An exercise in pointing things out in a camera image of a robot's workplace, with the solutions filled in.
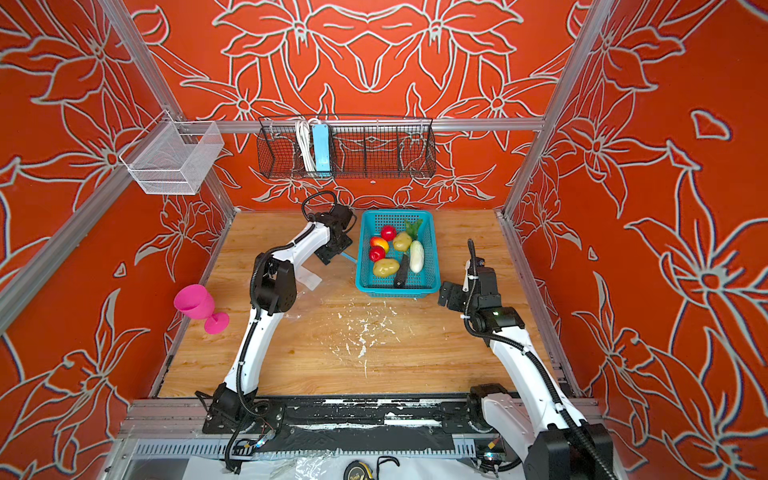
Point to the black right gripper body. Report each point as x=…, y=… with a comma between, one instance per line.
x=460, y=299

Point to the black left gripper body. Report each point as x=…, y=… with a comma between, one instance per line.
x=334, y=248

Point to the dark red apple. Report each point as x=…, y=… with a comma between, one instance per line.
x=388, y=233

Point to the clear zip top bag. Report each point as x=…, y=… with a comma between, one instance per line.
x=314, y=274

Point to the yellow potato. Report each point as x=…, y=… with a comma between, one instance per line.
x=385, y=267

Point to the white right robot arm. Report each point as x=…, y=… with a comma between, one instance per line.
x=550, y=437

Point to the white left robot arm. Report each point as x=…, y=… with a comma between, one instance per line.
x=272, y=291

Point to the red yellow mango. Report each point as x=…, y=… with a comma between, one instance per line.
x=380, y=242

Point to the dark eggplant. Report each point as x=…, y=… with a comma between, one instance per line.
x=401, y=275

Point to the green lettuce leaf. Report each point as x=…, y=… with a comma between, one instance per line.
x=412, y=228

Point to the light blue power strip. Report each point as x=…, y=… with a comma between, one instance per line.
x=321, y=143

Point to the pink plastic goblet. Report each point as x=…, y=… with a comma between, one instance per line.
x=197, y=303

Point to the yellow black tape measure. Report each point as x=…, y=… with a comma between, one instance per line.
x=357, y=470

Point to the black wire wall basket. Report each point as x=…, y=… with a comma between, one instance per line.
x=361, y=146

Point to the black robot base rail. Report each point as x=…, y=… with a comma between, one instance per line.
x=447, y=424

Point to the clear mesh wall bin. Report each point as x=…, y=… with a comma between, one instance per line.
x=173, y=158

